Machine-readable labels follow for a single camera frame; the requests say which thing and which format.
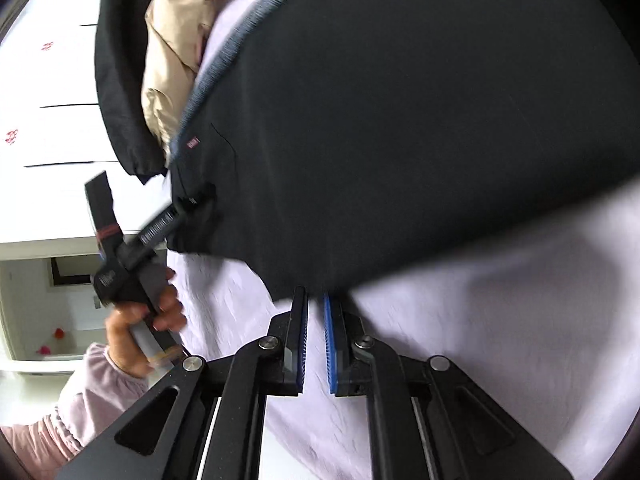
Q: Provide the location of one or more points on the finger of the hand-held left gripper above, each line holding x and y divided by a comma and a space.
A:
192, 202

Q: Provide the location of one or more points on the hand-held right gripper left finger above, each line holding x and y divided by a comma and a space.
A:
300, 345

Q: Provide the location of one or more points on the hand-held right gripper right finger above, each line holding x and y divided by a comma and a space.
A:
330, 347

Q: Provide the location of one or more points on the black pants grey waistband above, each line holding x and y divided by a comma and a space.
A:
400, 135

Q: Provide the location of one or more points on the person's left forearm pink sleeve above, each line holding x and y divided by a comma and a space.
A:
75, 410

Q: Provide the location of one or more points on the person's left hand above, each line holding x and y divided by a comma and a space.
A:
122, 345

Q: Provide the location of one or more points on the black jacket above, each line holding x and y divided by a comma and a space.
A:
122, 85

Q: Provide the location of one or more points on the white wardrobe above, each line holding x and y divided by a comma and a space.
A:
50, 135

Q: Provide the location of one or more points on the beige puffer jacket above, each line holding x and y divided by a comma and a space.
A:
170, 50

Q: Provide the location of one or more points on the lavender embossed blanket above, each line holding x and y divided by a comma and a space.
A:
500, 320

